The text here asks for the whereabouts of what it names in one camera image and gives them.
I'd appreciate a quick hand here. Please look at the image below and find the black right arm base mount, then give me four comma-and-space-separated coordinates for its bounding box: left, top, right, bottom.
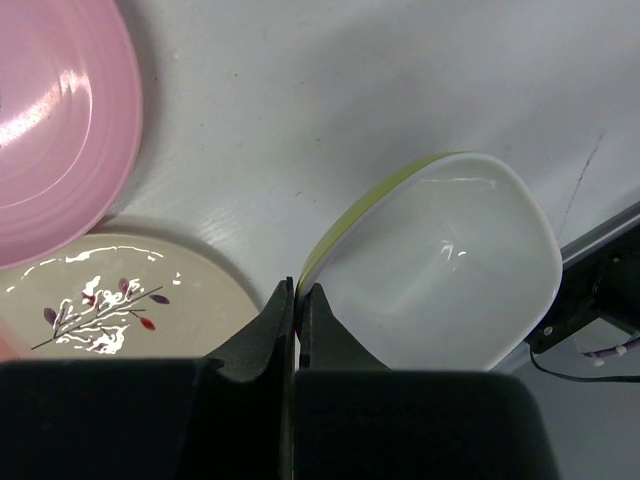
525, 203, 639, 353

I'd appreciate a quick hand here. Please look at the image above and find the pink and cream floral plate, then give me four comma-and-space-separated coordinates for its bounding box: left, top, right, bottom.
1, 233, 258, 361

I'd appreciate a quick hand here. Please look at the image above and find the pink plastic plate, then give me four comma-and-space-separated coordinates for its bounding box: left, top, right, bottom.
1, 1, 143, 268

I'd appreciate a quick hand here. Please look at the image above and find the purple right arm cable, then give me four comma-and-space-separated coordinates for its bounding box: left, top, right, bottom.
582, 337, 640, 366

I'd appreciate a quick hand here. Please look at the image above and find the white and green square bowl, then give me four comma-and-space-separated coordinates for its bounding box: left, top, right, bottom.
296, 152, 563, 370

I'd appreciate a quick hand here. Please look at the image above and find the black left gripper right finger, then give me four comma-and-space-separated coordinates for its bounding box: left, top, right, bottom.
294, 284, 560, 479

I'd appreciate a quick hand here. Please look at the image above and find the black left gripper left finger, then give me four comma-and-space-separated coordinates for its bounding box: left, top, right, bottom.
1, 279, 294, 479

